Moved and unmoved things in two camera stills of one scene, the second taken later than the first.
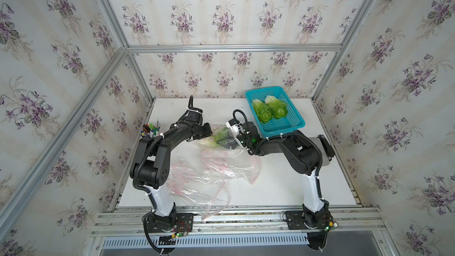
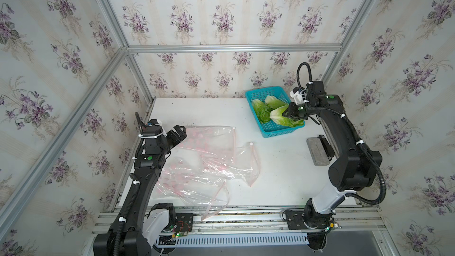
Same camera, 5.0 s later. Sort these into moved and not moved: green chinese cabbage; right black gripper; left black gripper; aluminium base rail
Moved: right black gripper; left black gripper
Not moved: aluminium base rail; green chinese cabbage
